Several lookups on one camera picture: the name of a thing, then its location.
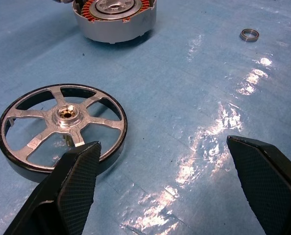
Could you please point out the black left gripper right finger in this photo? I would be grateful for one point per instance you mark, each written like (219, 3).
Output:
(268, 186)

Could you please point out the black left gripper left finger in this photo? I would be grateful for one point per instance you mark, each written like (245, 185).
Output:
(72, 186)

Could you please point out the spoked silver rotor wheel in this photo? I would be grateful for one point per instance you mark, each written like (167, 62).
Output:
(37, 113)

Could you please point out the silver motor stator housing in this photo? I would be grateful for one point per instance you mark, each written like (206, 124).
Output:
(116, 29)

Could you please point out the round silver motor end cover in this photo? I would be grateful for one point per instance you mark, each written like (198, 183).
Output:
(62, 1)

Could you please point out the blue plastic table cover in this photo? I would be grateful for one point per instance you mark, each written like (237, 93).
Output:
(175, 98)

